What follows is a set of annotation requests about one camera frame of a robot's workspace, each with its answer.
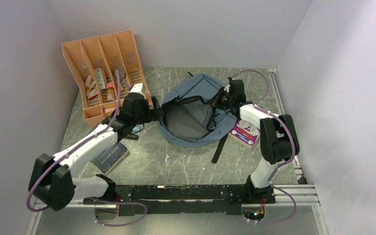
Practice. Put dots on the purple picture book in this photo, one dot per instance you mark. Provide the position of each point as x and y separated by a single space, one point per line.
245 133

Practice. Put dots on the blue grey student backpack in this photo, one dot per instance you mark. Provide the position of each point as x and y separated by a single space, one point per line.
192 117

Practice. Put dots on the red white small box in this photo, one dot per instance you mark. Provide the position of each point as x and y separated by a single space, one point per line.
92 94

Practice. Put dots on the black mounting base rail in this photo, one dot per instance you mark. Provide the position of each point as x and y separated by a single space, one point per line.
154 199

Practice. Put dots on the blue correction tape dispenser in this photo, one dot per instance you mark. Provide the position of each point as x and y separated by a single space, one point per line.
137 128

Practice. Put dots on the grey round jar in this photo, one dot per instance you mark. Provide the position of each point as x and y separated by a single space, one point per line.
119 73

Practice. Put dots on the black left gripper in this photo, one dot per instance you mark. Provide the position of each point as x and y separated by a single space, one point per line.
157 113

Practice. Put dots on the pink capped glue bottle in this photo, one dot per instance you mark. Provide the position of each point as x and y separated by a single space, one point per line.
110 92

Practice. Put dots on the dark blue hardcover book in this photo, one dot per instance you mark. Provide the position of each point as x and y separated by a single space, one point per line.
109 158

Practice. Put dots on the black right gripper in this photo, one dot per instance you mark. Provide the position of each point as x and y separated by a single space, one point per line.
224 90

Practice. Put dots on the peach plastic file organizer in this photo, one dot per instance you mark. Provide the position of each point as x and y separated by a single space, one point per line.
109 52

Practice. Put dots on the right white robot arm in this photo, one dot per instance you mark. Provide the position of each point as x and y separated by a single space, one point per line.
278 138

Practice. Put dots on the tall white carton box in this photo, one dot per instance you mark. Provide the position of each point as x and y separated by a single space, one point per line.
101 78

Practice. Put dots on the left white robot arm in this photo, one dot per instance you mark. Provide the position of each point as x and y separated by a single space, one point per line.
53 179

